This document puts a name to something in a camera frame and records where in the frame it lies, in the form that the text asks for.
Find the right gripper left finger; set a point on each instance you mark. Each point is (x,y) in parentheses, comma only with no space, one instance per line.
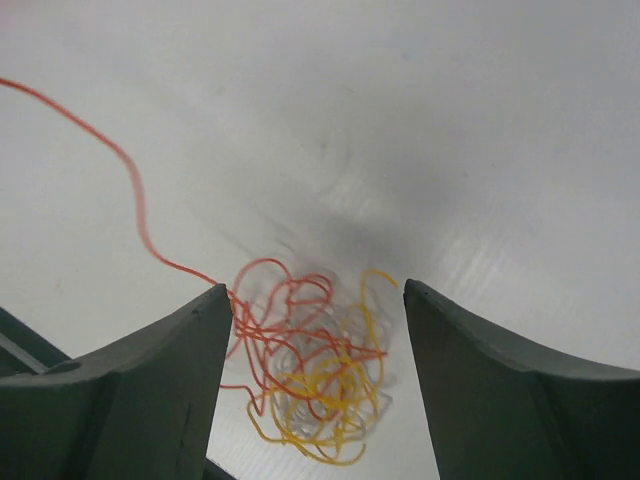
(140,407)

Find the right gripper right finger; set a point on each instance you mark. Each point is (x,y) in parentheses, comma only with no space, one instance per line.
(501,406)

